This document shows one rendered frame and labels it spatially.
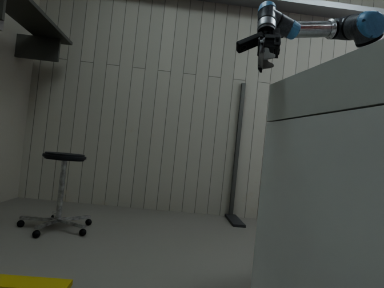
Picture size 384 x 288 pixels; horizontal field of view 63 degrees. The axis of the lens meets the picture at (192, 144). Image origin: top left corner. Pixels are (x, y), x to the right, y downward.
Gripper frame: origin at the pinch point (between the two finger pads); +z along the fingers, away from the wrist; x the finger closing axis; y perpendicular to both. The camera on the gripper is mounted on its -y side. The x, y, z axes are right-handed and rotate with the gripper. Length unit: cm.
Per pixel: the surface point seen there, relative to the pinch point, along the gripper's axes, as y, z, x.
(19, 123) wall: -229, -68, 158
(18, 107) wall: -228, -79, 146
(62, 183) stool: -133, 8, 116
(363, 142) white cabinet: 22, 44, -22
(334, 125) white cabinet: 18.8, 35.7, -15.9
